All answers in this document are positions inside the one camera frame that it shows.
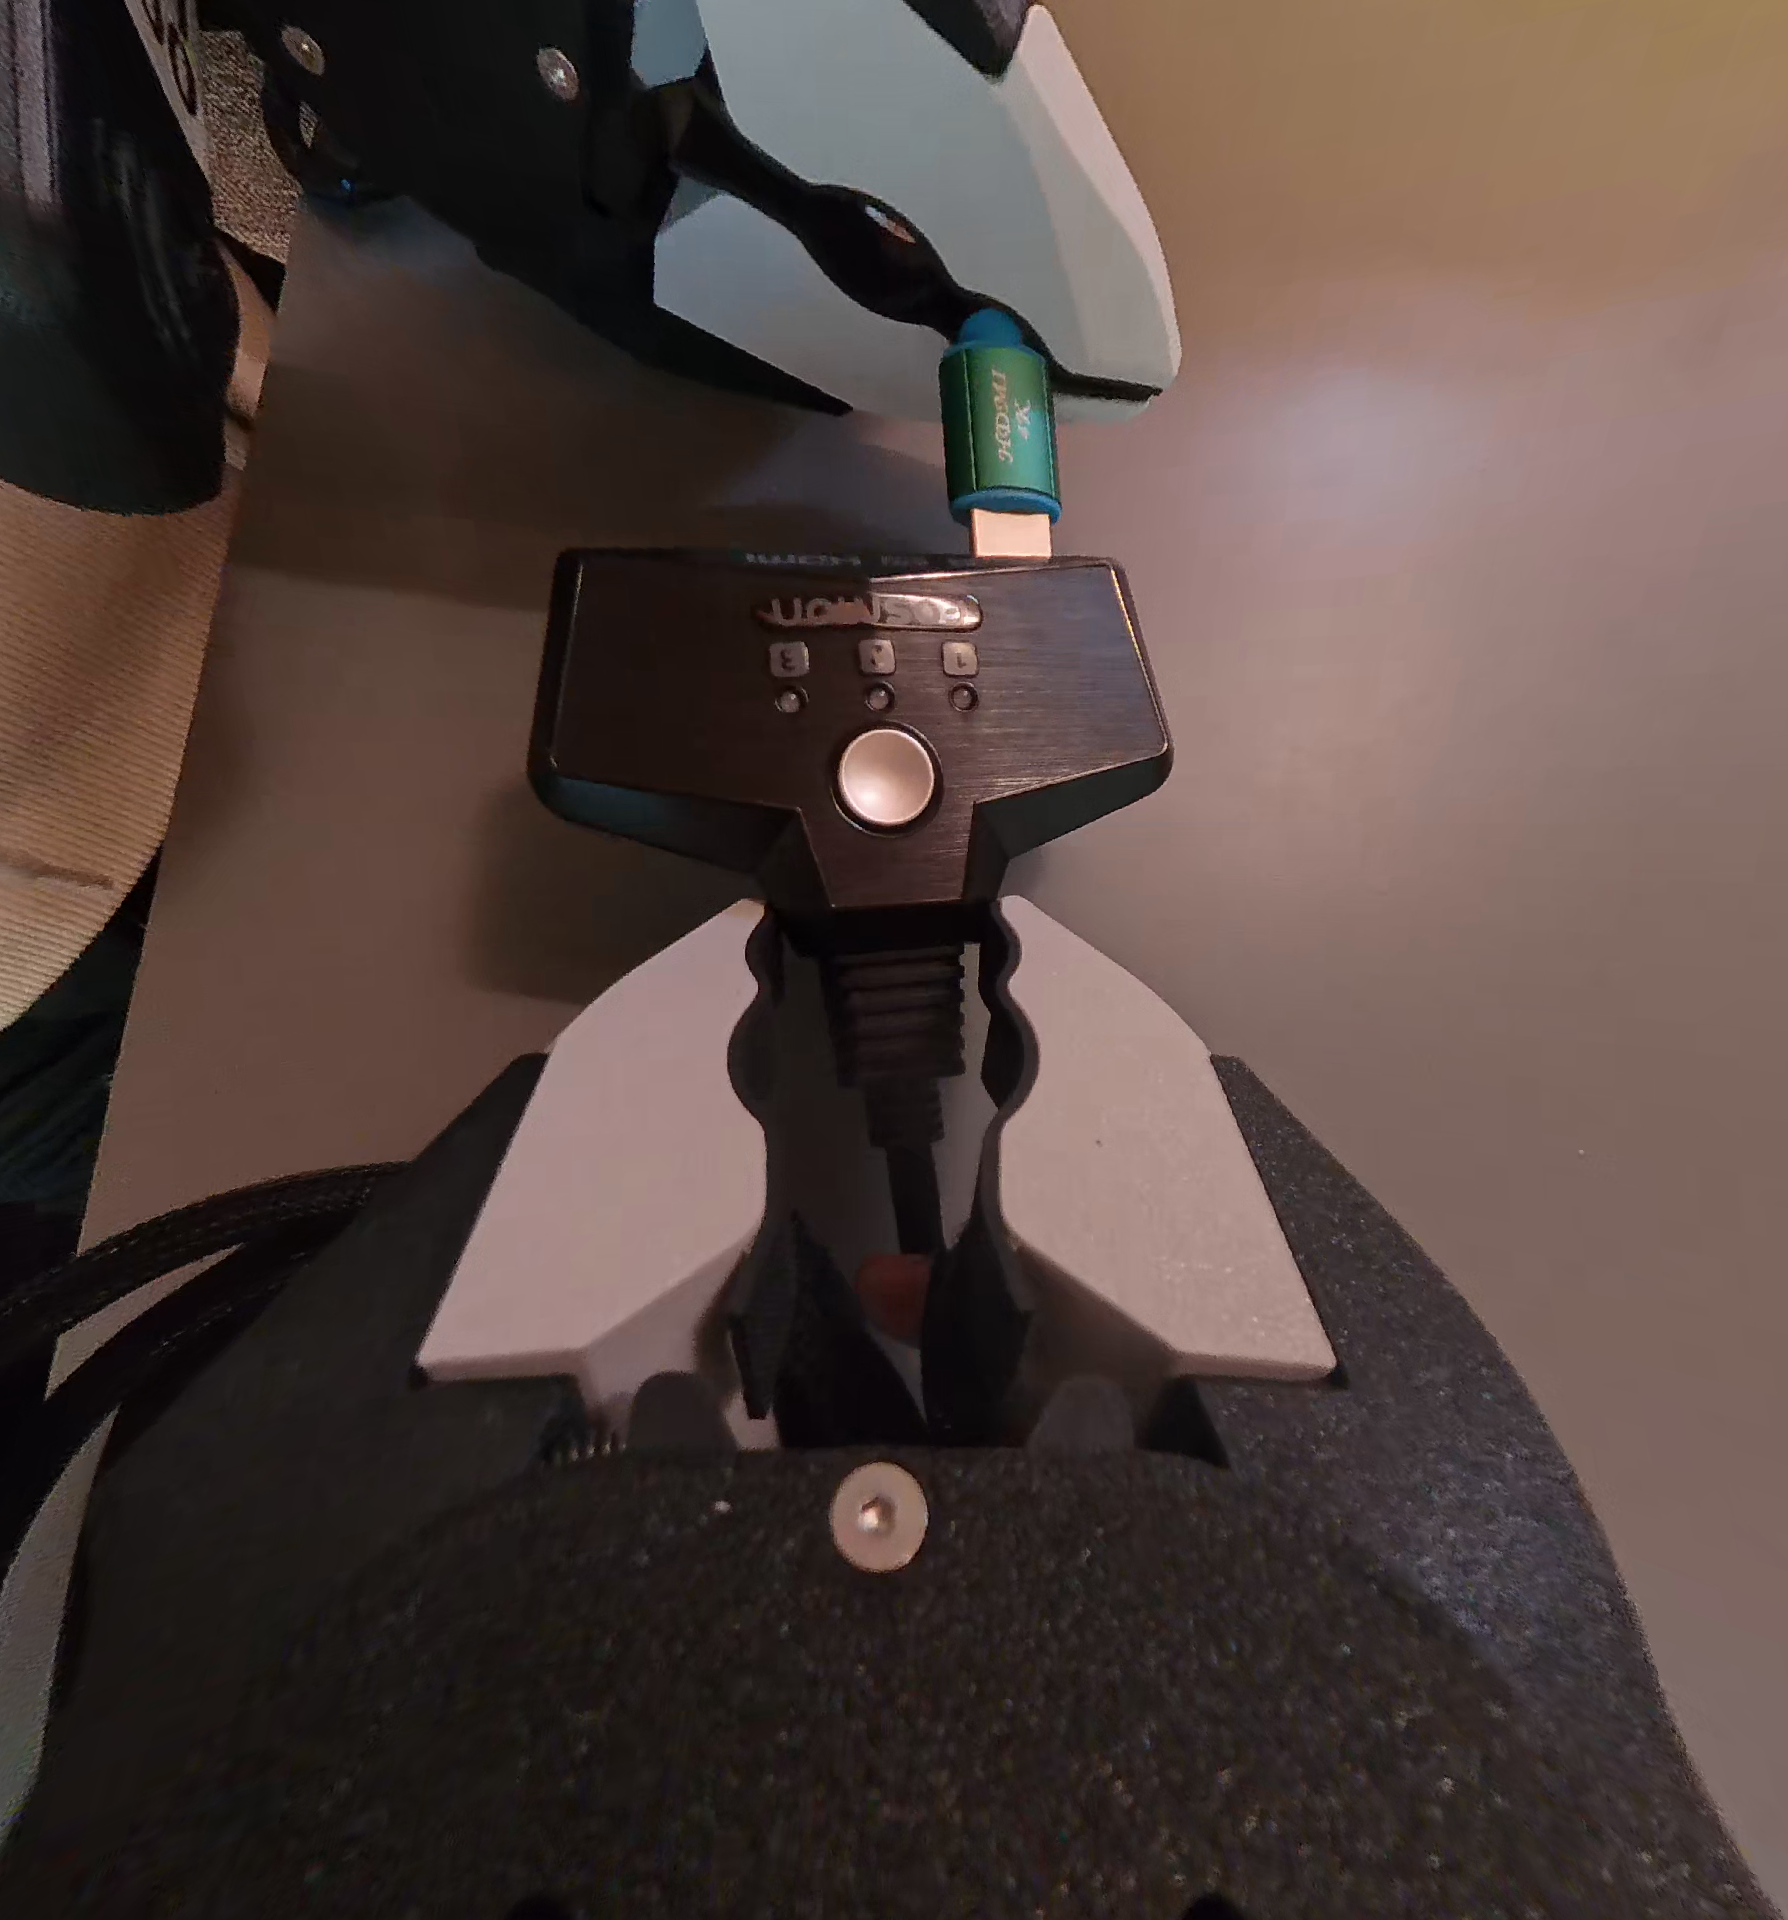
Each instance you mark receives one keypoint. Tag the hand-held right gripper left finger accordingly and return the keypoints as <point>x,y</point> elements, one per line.
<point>608,1199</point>

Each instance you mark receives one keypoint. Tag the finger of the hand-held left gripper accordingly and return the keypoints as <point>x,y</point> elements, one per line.
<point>776,299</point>
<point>1091,225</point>

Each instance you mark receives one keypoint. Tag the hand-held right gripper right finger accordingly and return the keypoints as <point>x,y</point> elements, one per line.
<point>1151,1199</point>

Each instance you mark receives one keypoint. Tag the person's right hand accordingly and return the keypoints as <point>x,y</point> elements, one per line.
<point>895,1298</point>

